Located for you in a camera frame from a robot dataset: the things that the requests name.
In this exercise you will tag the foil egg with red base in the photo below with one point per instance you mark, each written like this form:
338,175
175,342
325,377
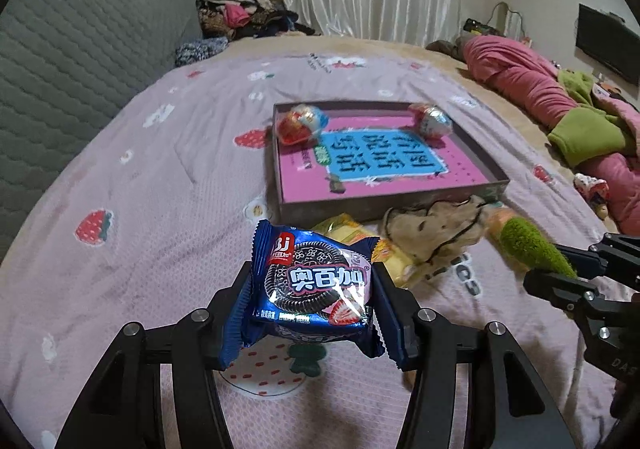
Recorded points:
300,124

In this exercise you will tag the black wall screen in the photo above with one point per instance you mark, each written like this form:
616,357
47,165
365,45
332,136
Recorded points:
607,44

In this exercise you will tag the pile of mixed clothes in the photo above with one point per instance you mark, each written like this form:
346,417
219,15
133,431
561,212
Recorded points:
240,14

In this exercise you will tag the foil egg with silver wrap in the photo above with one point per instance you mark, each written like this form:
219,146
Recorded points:
432,121

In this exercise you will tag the small floral cloth toy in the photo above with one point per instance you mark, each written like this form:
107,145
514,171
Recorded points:
592,191

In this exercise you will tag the grey quilted headboard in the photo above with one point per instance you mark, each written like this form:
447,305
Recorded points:
75,69

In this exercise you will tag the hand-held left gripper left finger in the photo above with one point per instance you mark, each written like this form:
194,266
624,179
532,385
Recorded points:
234,331

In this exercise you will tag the beige sheer scrunchie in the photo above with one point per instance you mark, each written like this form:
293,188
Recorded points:
430,229

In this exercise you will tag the yellow wafer packet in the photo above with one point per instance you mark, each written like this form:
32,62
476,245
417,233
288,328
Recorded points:
395,260

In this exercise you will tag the black power strip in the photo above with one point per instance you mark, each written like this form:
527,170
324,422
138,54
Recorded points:
480,26

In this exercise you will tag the pink and green blanket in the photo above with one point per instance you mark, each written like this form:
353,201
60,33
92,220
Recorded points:
525,79

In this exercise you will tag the shallow grey cardboard box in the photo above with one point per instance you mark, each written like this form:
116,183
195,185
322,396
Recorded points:
390,209

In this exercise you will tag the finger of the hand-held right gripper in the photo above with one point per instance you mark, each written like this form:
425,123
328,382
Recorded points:
560,290
585,260

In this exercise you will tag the dark brown cloth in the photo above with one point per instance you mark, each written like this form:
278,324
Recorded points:
445,49

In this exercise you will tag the orange snack packet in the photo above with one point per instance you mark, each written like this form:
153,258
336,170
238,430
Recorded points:
496,224

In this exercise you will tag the blue white knit cloth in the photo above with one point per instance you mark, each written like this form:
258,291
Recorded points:
200,51

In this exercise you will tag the blue cookie packet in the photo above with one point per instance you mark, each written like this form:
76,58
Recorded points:
310,279

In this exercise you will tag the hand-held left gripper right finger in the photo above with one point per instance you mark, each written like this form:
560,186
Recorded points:
389,319

